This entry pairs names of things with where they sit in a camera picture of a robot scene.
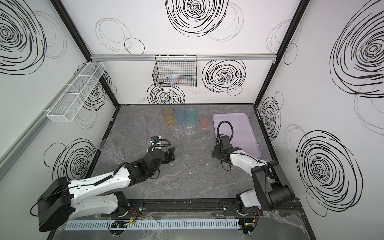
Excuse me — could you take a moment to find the teal tall glass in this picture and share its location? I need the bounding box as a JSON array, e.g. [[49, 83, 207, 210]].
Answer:
[[187, 108, 198, 122]]

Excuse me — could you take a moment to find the clear faceted glass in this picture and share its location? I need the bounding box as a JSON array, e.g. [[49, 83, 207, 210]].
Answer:
[[109, 146, 125, 164], [183, 119, 196, 135], [147, 121, 160, 138], [170, 121, 183, 138]]

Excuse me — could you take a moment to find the black wire basket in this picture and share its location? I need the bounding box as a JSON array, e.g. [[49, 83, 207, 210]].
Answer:
[[152, 55, 198, 88]]

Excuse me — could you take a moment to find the frosted clear tall glass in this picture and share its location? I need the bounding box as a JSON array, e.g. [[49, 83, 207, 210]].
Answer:
[[134, 115, 148, 143]]

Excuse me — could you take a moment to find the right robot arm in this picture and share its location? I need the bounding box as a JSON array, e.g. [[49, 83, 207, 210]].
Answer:
[[212, 135, 295, 215]]

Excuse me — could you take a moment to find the clear plain cup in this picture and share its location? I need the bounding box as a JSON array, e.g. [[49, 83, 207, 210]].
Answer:
[[99, 139, 118, 160]]

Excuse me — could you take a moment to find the white mesh shelf basket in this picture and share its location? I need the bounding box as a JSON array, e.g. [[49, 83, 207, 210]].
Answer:
[[47, 62, 106, 123]]

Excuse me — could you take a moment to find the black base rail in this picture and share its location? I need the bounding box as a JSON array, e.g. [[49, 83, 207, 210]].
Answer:
[[101, 198, 304, 217]]

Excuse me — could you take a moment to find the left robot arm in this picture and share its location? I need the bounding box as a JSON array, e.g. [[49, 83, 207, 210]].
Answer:
[[35, 147, 175, 232]]

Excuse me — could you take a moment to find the white slotted cable duct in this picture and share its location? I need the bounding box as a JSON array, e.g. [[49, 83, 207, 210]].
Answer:
[[65, 219, 241, 231]]

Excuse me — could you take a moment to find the blue tall glass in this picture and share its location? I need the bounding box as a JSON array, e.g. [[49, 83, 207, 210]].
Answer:
[[174, 106, 187, 123]]

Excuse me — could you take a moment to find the yellow tall glass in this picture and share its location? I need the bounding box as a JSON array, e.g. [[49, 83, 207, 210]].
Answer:
[[162, 107, 176, 127]]

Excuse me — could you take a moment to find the pink short glass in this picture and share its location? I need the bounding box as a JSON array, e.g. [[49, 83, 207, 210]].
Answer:
[[199, 116, 210, 130]]

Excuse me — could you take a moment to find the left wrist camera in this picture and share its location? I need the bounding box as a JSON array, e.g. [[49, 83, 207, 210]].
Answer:
[[151, 136, 160, 145]]

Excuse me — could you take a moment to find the lilac plastic tray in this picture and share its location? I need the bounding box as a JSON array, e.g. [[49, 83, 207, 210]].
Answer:
[[213, 113, 261, 159]]

